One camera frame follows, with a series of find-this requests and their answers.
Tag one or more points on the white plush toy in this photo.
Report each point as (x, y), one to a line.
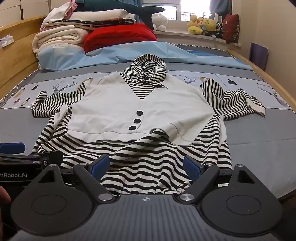
(159, 20)

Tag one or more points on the tissue box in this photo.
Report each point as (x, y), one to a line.
(7, 40)

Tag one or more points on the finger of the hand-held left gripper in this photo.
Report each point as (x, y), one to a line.
(52, 157)
(12, 147)

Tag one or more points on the window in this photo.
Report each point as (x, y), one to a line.
(192, 7)

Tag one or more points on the printed grey bed sheet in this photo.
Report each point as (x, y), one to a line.
(254, 139)

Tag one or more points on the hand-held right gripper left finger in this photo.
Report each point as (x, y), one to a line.
(101, 165)

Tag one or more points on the teal shark plush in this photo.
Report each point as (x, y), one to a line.
(138, 10)

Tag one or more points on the purple box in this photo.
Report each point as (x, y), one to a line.
(259, 55)

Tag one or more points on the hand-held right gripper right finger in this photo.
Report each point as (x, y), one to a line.
(191, 167)

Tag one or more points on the striped plush toy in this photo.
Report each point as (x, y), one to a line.
(219, 29)

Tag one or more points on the dark star-print blanket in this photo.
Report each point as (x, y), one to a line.
(111, 22)

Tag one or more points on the white windowsill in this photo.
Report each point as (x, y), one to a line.
(175, 34)

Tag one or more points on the person's left hand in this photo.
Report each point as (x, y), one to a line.
(4, 197)

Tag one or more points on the cream folded blanket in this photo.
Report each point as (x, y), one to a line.
(57, 37)

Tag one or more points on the yellow plush toy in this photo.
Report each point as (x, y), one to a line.
(208, 24)
(194, 24)

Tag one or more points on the striped and white hooded top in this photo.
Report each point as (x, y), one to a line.
(161, 104)

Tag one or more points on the red blanket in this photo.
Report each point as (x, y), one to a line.
(120, 37)

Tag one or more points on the white wardrobe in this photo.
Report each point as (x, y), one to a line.
(23, 9)

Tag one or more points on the dark red cushion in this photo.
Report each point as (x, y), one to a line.
(231, 27)

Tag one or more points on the pink and white cloth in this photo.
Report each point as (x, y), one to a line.
(61, 11)

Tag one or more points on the light blue quilt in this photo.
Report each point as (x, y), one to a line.
(150, 51)

